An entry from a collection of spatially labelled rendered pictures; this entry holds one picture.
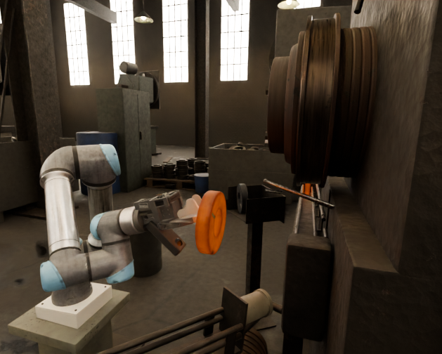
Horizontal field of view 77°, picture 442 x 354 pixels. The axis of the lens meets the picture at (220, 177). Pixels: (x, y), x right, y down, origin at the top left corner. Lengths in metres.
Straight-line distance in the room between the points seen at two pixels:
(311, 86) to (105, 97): 3.94
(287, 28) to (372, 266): 3.29
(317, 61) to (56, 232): 0.77
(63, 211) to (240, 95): 10.56
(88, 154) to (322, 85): 0.75
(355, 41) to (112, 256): 0.79
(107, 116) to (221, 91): 7.55
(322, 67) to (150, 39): 12.49
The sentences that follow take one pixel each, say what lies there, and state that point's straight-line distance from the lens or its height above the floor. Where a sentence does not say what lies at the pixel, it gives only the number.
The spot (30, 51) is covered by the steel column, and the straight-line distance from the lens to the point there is 3.61.
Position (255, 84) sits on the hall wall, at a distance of 11.17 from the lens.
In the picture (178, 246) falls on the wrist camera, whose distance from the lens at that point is 0.76.
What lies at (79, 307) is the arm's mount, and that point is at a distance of 1.30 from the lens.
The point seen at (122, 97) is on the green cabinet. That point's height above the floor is 1.36.
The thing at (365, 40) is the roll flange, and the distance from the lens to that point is 0.77.
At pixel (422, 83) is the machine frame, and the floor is 1.12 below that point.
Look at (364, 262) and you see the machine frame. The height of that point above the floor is 0.87.
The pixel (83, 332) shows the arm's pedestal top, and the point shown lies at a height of 0.30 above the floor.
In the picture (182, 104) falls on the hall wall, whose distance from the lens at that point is 12.04.
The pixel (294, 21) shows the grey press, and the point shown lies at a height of 2.16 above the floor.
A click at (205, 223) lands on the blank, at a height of 0.85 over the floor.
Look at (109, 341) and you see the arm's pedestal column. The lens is 1.53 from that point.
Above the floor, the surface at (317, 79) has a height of 1.16.
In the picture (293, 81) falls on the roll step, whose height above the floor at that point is 1.17.
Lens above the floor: 1.07
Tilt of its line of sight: 11 degrees down
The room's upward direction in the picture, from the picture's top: 1 degrees clockwise
